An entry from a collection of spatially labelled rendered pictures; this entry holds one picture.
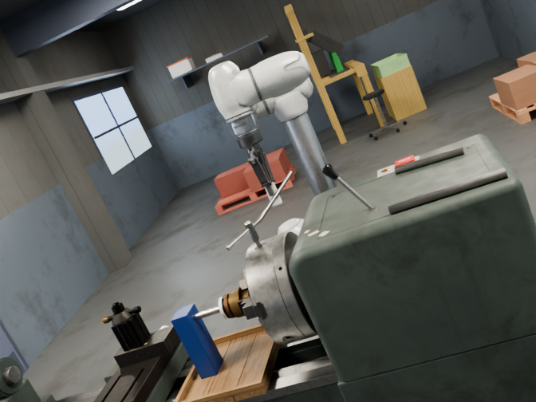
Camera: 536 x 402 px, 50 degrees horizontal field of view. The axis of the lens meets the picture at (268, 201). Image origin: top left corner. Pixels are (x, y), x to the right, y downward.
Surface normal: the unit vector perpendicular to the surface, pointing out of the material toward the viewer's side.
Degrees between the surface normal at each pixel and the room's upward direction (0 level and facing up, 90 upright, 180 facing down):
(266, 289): 62
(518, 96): 90
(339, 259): 90
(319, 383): 90
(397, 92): 90
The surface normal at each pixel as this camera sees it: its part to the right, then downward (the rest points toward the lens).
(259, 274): -0.41, -0.38
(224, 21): -0.08, 0.29
